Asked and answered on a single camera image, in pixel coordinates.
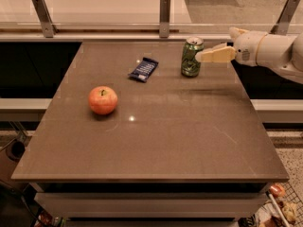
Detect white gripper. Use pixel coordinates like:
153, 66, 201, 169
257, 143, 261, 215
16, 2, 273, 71
195, 26, 268, 66

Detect green soda can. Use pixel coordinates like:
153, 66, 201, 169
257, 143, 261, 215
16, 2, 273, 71
181, 37, 204, 77

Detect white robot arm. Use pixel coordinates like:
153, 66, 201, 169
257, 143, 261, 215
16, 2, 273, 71
195, 27, 303, 84

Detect blue snack bar wrapper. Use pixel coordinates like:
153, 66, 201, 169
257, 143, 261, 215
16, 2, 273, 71
129, 57, 158, 82

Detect red apple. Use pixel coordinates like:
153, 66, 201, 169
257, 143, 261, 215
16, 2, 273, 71
88, 86, 117, 115

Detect right metal railing bracket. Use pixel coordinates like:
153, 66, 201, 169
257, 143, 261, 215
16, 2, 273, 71
270, 0, 301, 35

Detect metal railing bracket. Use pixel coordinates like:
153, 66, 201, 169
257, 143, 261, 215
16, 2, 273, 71
159, 0, 170, 38
31, 0, 56, 38
270, 0, 301, 35

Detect middle metal railing bracket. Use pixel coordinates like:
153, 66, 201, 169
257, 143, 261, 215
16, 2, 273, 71
159, 0, 170, 38

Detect wire basket with snacks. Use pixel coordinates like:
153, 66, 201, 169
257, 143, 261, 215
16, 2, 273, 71
253, 183, 303, 227

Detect left metal railing bracket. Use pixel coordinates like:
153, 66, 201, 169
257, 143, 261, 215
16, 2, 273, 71
31, 0, 56, 38

